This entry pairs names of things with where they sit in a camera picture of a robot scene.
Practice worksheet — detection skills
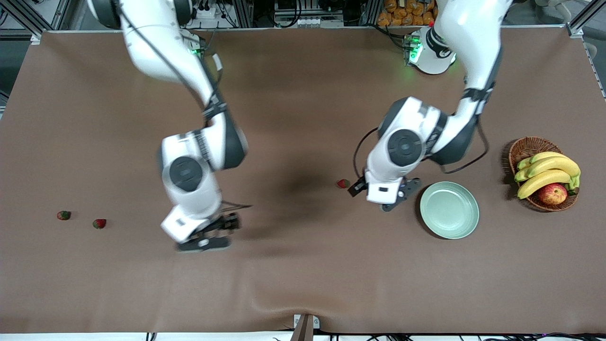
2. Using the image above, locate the pale green round plate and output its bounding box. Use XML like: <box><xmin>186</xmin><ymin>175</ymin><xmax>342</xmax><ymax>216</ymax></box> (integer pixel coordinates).
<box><xmin>419</xmin><ymin>181</ymin><xmax>480</xmax><ymax>240</ymax></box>

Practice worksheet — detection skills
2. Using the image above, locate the brown table mat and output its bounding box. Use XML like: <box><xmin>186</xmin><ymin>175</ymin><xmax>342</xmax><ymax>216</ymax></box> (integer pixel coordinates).
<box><xmin>0</xmin><ymin>27</ymin><xmax>606</xmax><ymax>334</ymax></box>

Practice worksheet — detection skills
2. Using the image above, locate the brown wicker basket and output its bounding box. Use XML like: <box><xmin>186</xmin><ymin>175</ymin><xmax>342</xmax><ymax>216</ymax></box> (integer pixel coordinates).
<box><xmin>508</xmin><ymin>136</ymin><xmax>579</xmax><ymax>212</ymax></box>

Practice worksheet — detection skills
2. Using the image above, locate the large yellow banana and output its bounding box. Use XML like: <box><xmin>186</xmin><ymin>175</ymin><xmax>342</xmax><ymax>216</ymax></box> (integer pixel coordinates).
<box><xmin>517</xmin><ymin>170</ymin><xmax>571</xmax><ymax>199</ymax></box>

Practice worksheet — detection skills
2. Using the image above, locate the red apple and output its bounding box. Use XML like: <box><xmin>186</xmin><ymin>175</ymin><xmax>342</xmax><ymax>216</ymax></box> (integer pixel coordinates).
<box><xmin>538</xmin><ymin>183</ymin><xmax>568</xmax><ymax>206</ymax></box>

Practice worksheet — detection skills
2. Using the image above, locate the long white power strip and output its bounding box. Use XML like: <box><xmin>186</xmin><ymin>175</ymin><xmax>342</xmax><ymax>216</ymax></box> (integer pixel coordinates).
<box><xmin>275</xmin><ymin>17</ymin><xmax>344</xmax><ymax>28</ymax></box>

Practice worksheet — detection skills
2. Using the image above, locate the bag of orange buns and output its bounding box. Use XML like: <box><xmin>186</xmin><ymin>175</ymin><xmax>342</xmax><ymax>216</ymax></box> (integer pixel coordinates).
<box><xmin>377</xmin><ymin>0</ymin><xmax>437</xmax><ymax>27</ymax></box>

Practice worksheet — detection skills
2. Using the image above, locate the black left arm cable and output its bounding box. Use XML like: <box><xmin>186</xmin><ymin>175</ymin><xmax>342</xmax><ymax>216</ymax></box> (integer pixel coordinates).
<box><xmin>353</xmin><ymin>121</ymin><xmax>490</xmax><ymax>179</ymax></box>

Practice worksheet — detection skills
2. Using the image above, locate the grey support post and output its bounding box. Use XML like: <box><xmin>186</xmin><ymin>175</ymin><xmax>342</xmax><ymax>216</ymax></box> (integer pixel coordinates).
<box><xmin>290</xmin><ymin>314</ymin><xmax>314</xmax><ymax>341</ymax></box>

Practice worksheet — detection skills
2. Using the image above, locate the aluminium frame post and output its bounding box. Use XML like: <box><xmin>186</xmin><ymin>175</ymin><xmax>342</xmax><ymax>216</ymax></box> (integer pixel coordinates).
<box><xmin>232</xmin><ymin>0</ymin><xmax>254</xmax><ymax>28</ymax></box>

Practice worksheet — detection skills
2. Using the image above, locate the aluminium frame strut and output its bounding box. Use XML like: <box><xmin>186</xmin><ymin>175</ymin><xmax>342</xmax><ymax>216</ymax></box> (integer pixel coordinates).
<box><xmin>2</xmin><ymin>0</ymin><xmax>44</xmax><ymax>39</ymax></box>
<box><xmin>566</xmin><ymin>0</ymin><xmax>606</xmax><ymax>39</ymax></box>

